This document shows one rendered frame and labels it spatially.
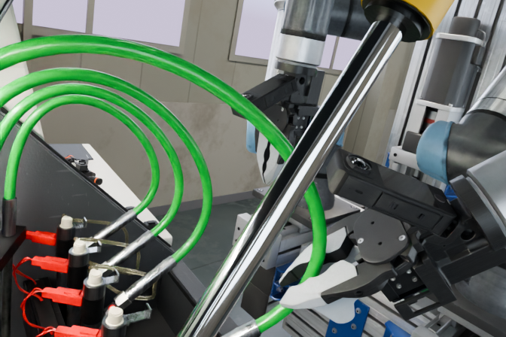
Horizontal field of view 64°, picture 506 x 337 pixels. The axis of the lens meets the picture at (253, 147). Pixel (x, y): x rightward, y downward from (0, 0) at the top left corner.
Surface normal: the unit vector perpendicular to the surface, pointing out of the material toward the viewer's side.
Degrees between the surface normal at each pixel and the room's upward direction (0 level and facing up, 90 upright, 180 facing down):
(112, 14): 90
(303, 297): 84
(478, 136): 41
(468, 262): 103
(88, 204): 90
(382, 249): 48
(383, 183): 18
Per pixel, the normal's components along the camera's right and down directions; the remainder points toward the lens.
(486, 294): -0.66, -0.25
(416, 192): 0.37, -0.81
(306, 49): 0.14, 0.29
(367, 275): -0.59, -0.73
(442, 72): -0.73, 0.05
